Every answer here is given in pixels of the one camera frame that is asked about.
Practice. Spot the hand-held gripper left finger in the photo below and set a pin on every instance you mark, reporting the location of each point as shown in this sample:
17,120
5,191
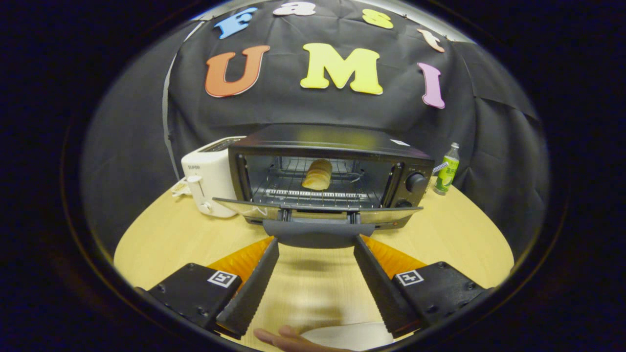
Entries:
253,288

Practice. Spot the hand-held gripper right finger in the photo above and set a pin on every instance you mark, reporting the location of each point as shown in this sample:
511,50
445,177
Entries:
379,288

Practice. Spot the ridged yellow bread roll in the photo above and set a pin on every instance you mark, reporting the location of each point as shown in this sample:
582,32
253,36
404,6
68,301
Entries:
318,175

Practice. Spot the black toaster oven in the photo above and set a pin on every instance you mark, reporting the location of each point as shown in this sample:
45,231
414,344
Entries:
323,139

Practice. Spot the white pop-up toaster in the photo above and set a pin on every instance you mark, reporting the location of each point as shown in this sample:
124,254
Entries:
210,171

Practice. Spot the white plate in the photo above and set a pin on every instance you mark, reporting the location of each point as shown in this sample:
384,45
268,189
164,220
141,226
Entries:
352,335

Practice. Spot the blue white checked stick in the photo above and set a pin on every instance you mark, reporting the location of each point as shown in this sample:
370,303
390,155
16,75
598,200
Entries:
440,167

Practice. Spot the green label drink bottle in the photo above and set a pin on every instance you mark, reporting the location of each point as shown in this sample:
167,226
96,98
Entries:
447,171

